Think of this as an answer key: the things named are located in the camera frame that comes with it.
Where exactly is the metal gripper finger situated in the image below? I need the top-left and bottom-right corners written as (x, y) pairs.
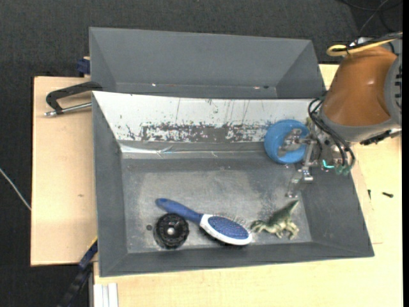
top-left (276, 128), bottom-right (318, 158)
top-left (285, 166), bottom-right (314, 200)

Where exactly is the blue plastic cup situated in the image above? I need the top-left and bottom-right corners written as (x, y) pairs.
top-left (263, 119), bottom-right (313, 165)

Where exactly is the green toy dinosaur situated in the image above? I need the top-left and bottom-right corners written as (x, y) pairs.
top-left (249, 199), bottom-right (301, 240)

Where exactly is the blue and white brush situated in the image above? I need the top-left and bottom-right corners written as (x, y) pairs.
top-left (155, 198), bottom-right (254, 246)

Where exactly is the grey metal bin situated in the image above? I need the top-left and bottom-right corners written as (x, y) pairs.
top-left (88, 26), bottom-right (375, 278)

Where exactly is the black round wheel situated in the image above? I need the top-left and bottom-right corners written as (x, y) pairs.
top-left (152, 212), bottom-right (190, 251)

